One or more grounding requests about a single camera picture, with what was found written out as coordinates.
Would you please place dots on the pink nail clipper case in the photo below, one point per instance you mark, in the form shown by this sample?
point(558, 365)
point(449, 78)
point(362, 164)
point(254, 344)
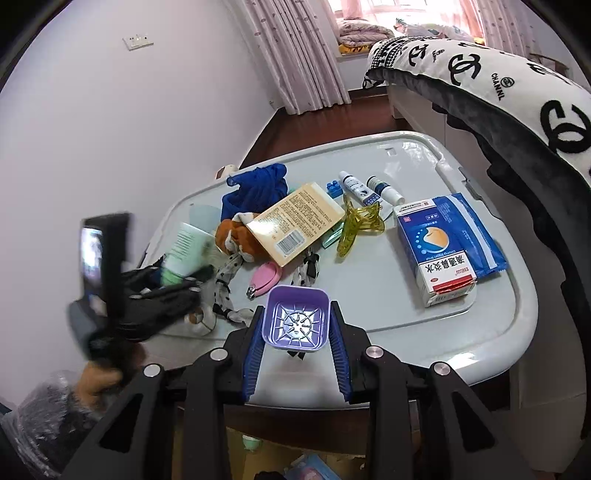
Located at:
point(264, 279)

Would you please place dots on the brown cardboard box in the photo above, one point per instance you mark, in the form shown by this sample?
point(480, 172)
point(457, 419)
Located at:
point(249, 456)

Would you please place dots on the small white dropper bottle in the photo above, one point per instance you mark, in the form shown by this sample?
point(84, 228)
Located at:
point(388, 192)

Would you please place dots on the polka dot scarf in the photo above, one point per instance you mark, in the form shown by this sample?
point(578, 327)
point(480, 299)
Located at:
point(224, 305)

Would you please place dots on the left hand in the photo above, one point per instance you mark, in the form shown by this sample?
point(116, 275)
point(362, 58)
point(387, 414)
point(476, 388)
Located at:
point(98, 385)

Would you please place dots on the folded quilts on sill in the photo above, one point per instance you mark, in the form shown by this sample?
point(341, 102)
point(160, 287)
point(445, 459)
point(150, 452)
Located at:
point(357, 36)

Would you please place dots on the right pink curtain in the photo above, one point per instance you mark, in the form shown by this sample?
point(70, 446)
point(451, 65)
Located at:
point(506, 26)

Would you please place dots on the blue white medicine box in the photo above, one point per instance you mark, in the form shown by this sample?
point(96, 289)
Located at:
point(440, 263)

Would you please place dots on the blue toy brick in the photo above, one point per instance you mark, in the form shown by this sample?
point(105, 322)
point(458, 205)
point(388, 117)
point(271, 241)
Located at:
point(334, 189)

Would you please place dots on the white blue tube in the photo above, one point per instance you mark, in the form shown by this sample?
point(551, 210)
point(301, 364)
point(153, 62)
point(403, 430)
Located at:
point(361, 192)

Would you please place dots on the white bed frame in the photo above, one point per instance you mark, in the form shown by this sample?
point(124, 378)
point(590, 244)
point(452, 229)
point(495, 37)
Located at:
point(419, 113)

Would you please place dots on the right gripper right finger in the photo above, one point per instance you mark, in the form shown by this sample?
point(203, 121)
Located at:
point(425, 423)

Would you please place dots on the blue knit cloth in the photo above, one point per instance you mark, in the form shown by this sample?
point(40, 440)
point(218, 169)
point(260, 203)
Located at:
point(258, 190)

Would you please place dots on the black white logo blanket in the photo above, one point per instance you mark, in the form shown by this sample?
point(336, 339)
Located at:
point(537, 120)

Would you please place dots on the orange plush toy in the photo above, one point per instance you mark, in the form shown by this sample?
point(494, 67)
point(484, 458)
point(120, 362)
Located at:
point(233, 237)

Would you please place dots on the yellow hair claw clip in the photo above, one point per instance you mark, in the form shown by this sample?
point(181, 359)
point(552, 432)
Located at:
point(357, 220)

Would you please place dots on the blue wipes packet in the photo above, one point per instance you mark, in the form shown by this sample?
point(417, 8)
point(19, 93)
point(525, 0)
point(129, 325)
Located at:
point(483, 253)

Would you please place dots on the white wall switch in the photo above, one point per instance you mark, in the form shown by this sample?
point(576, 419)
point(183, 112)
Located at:
point(137, 41)

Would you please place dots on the green cosmetic tube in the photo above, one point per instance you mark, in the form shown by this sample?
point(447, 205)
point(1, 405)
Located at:
point(192, 250)

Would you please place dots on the pink curtain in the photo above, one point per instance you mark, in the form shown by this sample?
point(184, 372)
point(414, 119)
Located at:
point(506, 26)
point(299, 59)

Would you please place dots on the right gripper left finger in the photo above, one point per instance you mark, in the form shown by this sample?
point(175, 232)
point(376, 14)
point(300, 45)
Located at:
point(134, 440)

